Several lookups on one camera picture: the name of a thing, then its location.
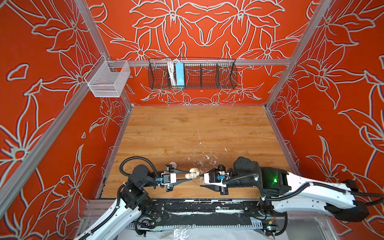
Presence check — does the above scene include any white earbud charging case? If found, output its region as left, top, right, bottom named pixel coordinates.
left=186, top=168, right=200, bottom=180

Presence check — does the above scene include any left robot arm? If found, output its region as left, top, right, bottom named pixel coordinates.
left=76, top=156, right=200, bottom=240

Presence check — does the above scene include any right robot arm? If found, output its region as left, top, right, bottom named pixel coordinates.
left=202, top=157, right=384, bottom=222

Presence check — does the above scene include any small green circuit board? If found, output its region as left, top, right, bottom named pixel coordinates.
left=263, top=220, right=278, bottom=238

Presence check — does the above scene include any blue box in basket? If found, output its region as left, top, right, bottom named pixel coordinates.
left=175, top=62, right=185, bottom=89

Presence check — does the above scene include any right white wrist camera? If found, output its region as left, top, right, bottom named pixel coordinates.
left=204, top=171, right=228, bottom=187

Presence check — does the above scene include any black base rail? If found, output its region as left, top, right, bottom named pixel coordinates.
left=125, top=197, right=286, bottom=227

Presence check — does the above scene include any black wire wall basket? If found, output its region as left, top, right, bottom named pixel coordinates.
left=148, top=58, right=238, bottom=90

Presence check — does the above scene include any white cable in basket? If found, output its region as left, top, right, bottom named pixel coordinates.
left=166, top=59, right=177, bottom=87

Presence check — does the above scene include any clear plastic wall bin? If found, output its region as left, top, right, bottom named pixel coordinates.
left=85, top=56, right=131, bottom=98

